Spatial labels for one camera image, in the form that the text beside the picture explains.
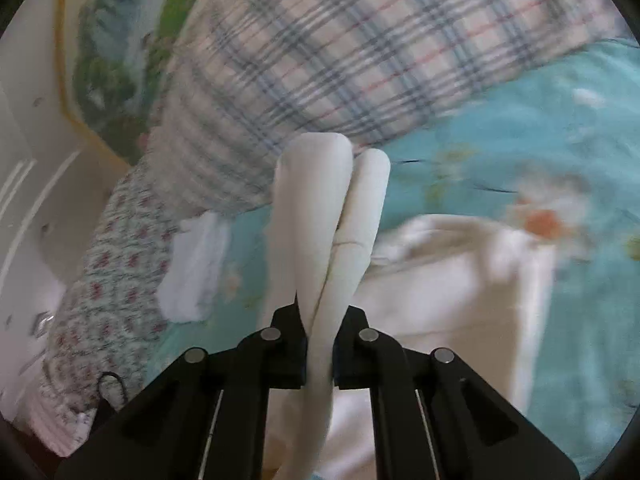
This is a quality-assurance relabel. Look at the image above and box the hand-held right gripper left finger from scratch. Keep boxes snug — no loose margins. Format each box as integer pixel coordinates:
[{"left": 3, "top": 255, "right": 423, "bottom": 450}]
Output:
[{"left": 52, "top": 305, "right": 308, "bottom": 480}]

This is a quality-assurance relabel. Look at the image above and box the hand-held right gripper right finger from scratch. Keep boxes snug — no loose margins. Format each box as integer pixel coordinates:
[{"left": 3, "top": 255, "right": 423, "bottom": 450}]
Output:
[{"left": 332, "top": 307, "right": 581, "bottom": 480}]

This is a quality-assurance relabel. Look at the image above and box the white zip hoodie jacket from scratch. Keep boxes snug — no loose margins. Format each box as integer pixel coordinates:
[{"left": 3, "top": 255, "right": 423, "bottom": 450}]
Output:
[{"left": 262, "top": 132, "right": 558, "bottom": 480}]

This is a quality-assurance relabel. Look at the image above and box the small white folded garment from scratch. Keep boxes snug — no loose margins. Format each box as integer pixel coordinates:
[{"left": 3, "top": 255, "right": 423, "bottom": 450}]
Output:
[{"left": 157, "top": 210, "right": 233, "bottom": 323}]

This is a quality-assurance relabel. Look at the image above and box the pink floral blanket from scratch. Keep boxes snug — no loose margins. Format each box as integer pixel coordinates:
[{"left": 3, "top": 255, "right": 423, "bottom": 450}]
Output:
[{"left": 25, "top": 155, "right": 181, "bottom": 456}]

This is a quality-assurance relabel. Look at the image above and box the plaid quilt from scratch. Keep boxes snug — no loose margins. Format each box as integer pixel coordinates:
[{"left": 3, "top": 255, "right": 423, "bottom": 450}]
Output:
[{"left": 145, "top": 0, "right": 621, "bottom": 218}]

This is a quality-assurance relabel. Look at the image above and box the white panelled door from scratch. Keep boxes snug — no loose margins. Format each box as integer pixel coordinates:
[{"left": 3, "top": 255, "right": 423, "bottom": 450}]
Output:
[{"left": 0, "top": 85, "right": 126, "bottom": 411}]

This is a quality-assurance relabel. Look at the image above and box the teal floral bed sheet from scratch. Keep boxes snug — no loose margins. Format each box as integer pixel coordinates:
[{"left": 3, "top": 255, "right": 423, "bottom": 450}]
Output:
[{"left": 145, "top": 40, "right": 640, "bottom": 466}]

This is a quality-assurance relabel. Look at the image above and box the black wire loop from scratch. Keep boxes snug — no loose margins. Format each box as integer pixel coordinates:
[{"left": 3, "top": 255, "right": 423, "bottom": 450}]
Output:
[{"left": 97, "top": 372, "right": 128, "bottom": 411}]

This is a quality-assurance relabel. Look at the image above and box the wall poster with yellow frame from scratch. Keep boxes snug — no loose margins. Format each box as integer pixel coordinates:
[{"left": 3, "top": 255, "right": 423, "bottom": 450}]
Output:
[{"left": 55, "top": 0, "right": 216, "bottom": 166}]

